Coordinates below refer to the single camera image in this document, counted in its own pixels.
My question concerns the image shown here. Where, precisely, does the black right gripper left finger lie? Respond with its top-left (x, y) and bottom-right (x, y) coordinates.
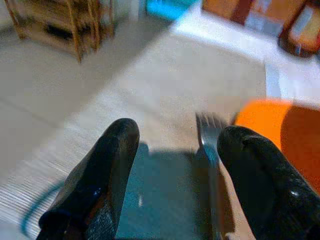
top-left (36, 118), bottom-right (140, 240)

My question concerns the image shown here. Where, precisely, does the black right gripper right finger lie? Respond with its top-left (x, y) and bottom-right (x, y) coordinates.
top-left (216, 125), bottom-right (320, 240)

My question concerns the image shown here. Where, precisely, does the silver metal fork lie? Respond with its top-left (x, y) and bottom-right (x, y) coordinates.
top-left (195, 111), bottom-right (236, 240)

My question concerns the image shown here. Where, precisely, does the orange round plate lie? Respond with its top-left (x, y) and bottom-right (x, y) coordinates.
top-left (233, 98), bottom-right (320, 196)

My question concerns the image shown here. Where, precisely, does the wooden chair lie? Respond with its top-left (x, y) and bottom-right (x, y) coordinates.
top-left (4, 0), bottom-right (116, 65)

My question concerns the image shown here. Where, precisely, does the orange wooden framed object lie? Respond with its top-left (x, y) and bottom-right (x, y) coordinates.
top-left (277, 1), bottom-right (320, 59)

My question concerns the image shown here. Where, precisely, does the orange brown cabinet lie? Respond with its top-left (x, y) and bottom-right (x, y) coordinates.
top-left (201, 0), bottom-right (307, 27)

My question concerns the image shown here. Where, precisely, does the blue box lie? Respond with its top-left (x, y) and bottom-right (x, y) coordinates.
top-left (145, 0), bottom-right (198, 21)

